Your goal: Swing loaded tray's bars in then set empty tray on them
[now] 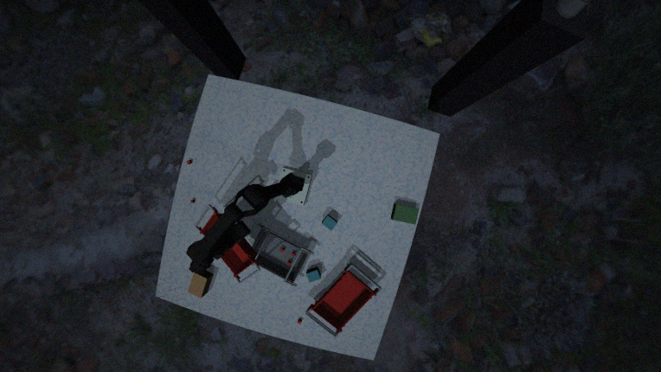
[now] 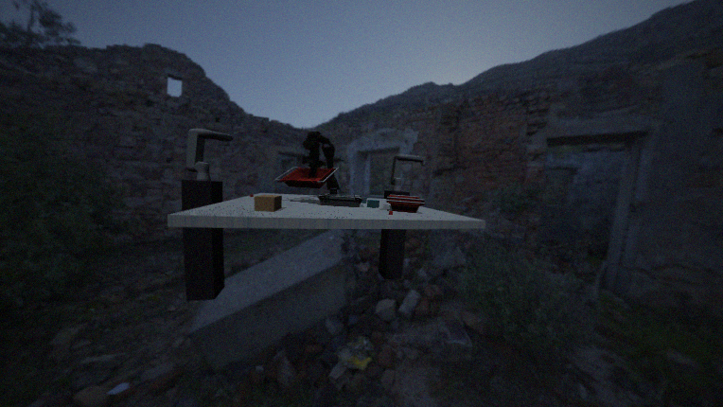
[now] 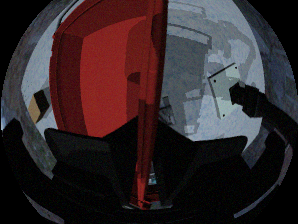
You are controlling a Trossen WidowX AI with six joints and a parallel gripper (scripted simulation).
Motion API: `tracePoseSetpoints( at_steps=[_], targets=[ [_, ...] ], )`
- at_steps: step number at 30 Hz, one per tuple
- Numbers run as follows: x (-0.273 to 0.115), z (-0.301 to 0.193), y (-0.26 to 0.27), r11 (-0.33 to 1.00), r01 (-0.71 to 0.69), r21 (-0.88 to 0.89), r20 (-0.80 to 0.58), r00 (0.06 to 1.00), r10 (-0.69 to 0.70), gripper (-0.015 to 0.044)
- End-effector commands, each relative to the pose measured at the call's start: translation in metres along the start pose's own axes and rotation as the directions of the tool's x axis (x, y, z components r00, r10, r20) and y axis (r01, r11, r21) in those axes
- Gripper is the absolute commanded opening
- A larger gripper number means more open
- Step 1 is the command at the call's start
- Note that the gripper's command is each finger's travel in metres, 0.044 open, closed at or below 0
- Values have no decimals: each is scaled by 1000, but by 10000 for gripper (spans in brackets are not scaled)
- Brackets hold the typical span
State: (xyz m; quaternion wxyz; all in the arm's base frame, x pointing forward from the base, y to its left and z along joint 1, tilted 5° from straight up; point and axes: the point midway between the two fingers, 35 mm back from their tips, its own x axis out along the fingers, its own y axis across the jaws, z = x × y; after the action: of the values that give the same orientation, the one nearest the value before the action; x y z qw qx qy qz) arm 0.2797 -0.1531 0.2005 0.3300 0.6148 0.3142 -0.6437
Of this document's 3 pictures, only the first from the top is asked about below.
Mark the small teal block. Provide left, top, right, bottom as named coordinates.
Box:
left=306, top=267, right=321, bottom=282
left=322, top=215, right=337, bottom=231

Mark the tan rectangular block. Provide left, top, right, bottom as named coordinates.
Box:
left=188, top=271, right=214, bottom=298

